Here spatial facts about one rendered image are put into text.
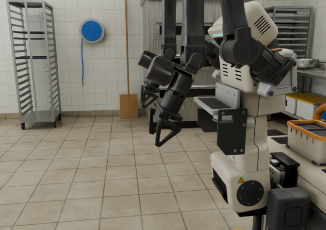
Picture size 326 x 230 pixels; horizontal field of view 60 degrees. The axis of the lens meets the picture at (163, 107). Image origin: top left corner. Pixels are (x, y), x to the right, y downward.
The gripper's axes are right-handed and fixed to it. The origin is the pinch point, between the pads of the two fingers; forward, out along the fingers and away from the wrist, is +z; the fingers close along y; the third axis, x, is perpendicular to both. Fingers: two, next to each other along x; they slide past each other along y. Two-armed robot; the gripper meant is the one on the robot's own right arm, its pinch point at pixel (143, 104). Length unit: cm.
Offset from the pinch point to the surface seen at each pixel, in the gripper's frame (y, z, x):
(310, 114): -213, -41, 244
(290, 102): -259, -47, 241
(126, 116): -346, 93, 41
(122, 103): -349, 77, 26
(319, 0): -314, -211, 231
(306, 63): -252, -104, 227
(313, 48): -313, -144, 265
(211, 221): -52, 67, 91
